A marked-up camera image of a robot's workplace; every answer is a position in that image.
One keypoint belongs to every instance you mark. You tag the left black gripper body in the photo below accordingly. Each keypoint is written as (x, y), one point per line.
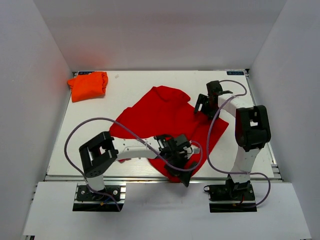
(178, 159)

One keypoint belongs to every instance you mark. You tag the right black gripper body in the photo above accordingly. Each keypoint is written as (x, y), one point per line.
(213, 110)

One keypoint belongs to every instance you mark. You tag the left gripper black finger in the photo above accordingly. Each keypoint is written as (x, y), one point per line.
(192, 166)
(185, 177)

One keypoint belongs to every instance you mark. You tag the red t-shirt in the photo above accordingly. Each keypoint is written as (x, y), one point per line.
(166, 110)

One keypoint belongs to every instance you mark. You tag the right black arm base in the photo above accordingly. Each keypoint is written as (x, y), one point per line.
(221, 200)

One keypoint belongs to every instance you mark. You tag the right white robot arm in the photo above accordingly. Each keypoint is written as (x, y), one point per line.
(252, 129)

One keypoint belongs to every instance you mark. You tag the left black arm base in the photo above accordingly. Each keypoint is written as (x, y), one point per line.
(87, 201)

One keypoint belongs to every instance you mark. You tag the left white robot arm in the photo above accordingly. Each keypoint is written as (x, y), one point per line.
(100, 152)

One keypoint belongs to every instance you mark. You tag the blue label right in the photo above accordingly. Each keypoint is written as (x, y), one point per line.
(235, 73)

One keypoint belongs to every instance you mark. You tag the blue label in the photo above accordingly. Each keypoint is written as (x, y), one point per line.
(84, 72)
(235, 73)

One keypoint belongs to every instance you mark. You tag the orange folded t-shirt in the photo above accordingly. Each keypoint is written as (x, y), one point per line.
(88, 86)

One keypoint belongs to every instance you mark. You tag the blue label left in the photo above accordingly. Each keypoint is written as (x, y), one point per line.
(84, 72)

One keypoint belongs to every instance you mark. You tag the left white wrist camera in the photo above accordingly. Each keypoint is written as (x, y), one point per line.
(193, 150)

